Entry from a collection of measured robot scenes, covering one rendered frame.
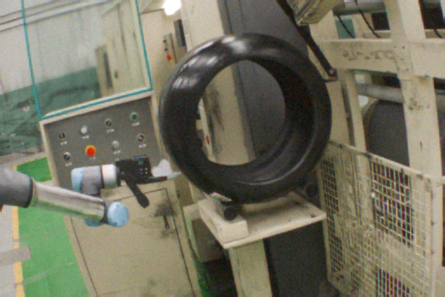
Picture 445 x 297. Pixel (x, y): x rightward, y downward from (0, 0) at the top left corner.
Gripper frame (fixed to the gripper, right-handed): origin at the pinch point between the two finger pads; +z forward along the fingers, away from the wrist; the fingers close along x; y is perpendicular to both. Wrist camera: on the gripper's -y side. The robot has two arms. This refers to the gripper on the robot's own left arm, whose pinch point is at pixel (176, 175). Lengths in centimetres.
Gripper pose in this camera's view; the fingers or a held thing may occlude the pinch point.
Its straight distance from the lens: 173.1
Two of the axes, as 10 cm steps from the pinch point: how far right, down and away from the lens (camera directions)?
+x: -2.4, -1.6, 9.6
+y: -0.7, -9.8, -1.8
